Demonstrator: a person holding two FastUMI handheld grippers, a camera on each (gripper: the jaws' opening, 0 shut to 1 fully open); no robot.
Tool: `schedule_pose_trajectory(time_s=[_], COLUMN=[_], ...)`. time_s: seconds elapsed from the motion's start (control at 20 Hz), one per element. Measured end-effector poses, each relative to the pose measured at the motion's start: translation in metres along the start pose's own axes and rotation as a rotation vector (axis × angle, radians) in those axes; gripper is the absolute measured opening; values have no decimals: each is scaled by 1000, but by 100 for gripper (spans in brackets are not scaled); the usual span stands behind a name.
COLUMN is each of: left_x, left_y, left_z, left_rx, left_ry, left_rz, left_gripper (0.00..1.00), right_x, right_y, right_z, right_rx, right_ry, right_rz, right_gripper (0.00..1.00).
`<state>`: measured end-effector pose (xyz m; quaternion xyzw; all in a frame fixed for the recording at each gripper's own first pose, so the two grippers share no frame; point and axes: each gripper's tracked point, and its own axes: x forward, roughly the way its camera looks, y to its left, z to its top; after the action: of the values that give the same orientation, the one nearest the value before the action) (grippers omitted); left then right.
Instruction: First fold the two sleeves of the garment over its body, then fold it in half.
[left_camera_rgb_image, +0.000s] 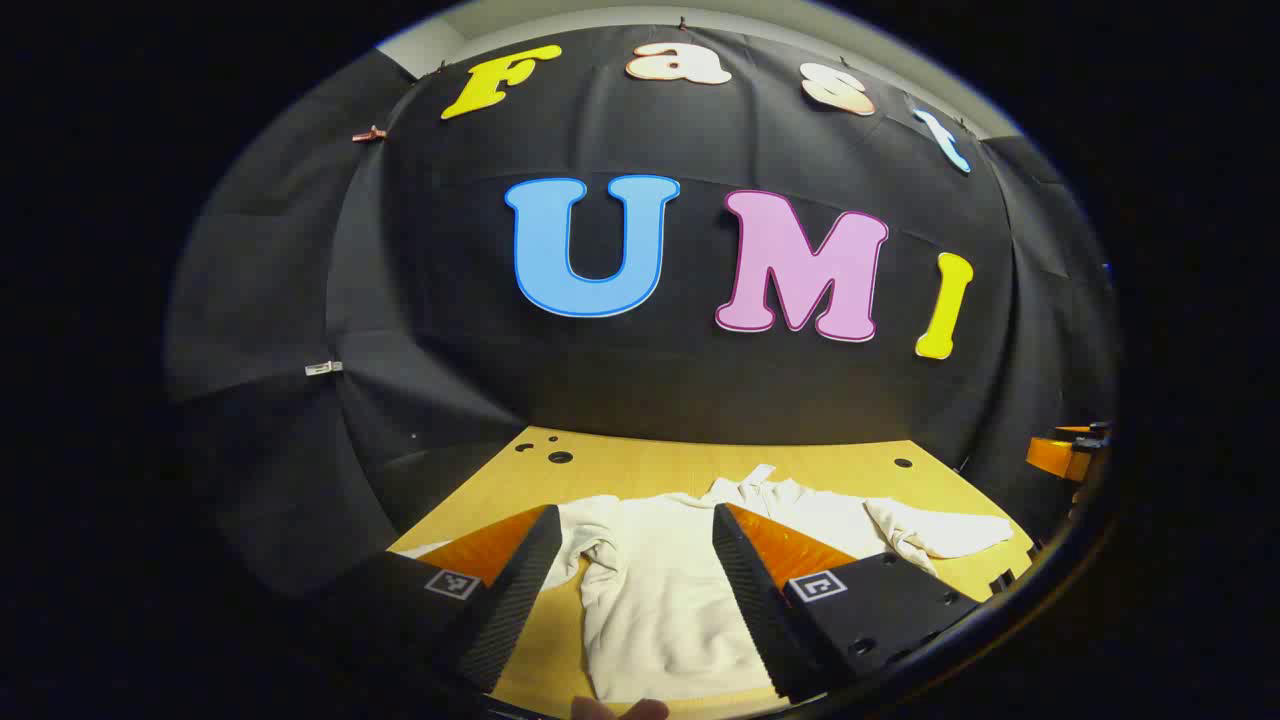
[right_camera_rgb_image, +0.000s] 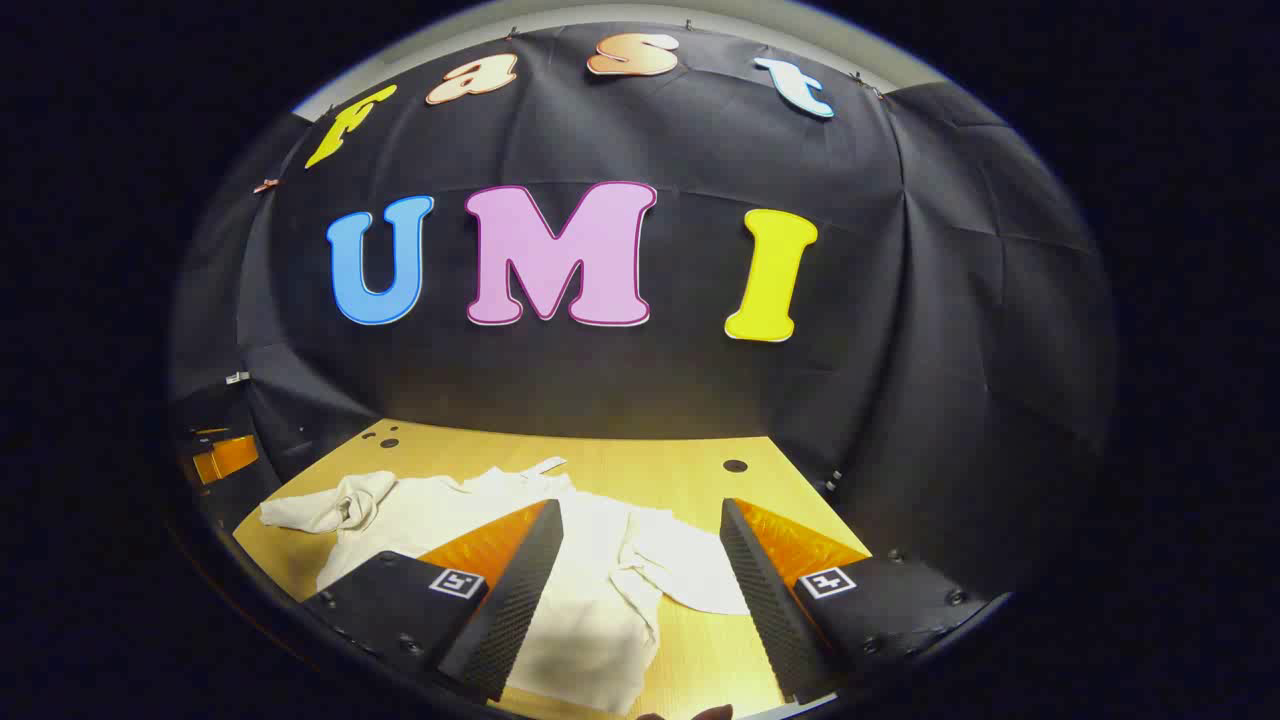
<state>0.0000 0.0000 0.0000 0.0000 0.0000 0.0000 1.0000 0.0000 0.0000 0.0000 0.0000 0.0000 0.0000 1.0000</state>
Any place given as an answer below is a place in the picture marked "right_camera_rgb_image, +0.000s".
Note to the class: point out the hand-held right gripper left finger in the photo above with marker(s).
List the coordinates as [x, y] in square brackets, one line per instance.
[510, 600]

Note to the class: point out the black backdrop cloth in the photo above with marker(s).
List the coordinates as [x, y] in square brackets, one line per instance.
[700, 150]

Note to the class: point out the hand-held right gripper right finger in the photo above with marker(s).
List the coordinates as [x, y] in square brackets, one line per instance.
[765, 600]

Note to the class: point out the cream zip-neck sweater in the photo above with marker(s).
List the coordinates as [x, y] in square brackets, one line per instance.
[590, 580]

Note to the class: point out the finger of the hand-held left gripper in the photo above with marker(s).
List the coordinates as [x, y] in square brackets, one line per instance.
[228, 458]

